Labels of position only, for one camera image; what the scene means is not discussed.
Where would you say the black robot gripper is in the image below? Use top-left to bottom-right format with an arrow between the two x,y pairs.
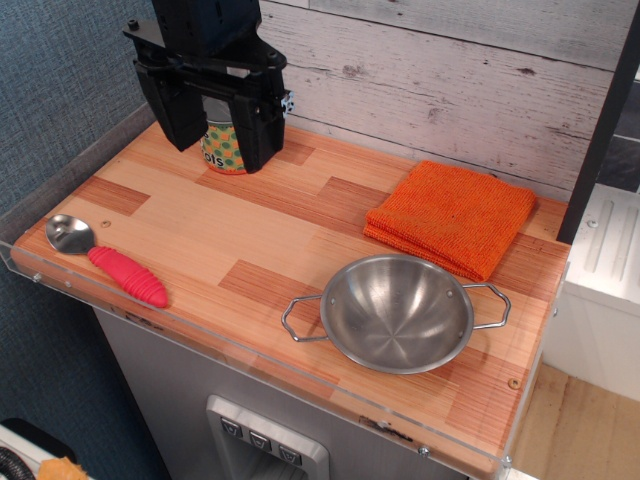
124,20 -> 294,174

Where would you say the stainless steel two-handled pot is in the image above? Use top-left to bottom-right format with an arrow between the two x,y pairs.
314,254 -> 512,375

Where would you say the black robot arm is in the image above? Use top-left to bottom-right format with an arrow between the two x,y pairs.
123,1 -> 293,173

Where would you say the green orange patterned tin can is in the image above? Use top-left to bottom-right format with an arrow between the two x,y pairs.
200,97 -> 247,175

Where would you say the clear acrylic table guard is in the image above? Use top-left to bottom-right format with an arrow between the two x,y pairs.
9,107 -> 568,479

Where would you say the folded orange cloth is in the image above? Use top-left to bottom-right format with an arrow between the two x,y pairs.
364,161 -> 536,282

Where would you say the grey toy fridge cabinet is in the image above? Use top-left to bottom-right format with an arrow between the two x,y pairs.
97,310 -> 511,479

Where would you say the silver dispenser button panel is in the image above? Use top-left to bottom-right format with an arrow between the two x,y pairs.
206,395 -> 330,479

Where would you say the orange yellow sponge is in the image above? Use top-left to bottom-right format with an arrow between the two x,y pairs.
36,457 -> 89,480

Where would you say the white ribbed appliance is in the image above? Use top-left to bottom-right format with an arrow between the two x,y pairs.
543,185 -> 639,400

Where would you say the red-handled metal spoon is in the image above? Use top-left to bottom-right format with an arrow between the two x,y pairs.
45,214 -> 169,308

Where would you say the dark vertical frame post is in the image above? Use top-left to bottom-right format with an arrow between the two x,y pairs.
556,0 -> 640,245

